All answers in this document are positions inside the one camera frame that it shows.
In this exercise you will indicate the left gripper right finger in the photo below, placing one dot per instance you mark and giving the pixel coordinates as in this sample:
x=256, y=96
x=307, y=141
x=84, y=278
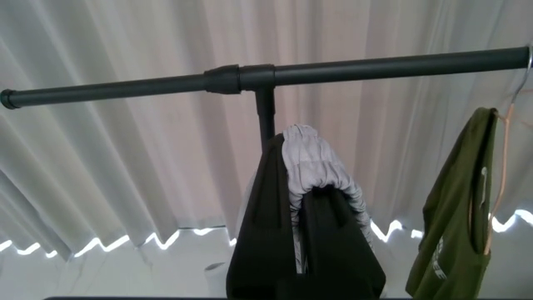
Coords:
x=337, y=254

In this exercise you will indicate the pink clothes hanger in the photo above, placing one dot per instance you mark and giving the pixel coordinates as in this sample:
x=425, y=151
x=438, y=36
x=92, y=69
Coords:
x=504, y=146

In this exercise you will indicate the pale grey garment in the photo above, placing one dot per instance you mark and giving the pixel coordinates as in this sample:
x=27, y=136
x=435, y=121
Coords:
x=312, y=162

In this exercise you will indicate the black clothes rack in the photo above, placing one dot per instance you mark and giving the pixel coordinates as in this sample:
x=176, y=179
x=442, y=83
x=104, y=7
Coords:
x=333, y=68

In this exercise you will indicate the green printed shirt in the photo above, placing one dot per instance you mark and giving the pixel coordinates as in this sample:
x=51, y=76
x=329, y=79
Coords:
x=454, y=216

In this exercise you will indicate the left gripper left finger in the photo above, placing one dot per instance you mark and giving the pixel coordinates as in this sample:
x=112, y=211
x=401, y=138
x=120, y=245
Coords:
x=266, y=250

